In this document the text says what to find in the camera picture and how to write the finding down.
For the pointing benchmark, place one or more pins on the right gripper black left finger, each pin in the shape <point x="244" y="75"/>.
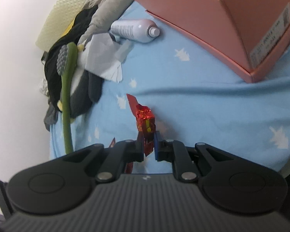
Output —
<point x="64" y="183"/>

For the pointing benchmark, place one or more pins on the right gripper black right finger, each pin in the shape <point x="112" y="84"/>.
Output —
<point x="231" y="183"/>

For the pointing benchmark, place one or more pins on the grey white penguin plush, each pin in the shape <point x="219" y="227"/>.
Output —
<point x="86" y="89"/>

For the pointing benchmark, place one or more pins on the red foil candy wrapper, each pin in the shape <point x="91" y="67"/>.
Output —
<point x="145" y="120"/>

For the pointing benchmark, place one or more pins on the light blue patterned bedsheet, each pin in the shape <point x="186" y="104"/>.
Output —
<point x="195" y="98"/>

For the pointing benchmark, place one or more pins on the green massage brush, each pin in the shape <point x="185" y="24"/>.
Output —
<point x="66" y="82"/>

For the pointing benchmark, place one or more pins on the white paper towel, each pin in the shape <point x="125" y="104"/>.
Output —
<point x="104" y="57"/>

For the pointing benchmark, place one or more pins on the black clothing pile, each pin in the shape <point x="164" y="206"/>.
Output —
<point x="79" y="26"/>

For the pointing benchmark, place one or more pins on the pink cardboard shoe box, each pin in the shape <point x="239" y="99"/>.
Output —
<point x="249" y="36"/>

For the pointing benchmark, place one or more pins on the grey duvet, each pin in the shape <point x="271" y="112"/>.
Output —
<point x="107" y="12"/>

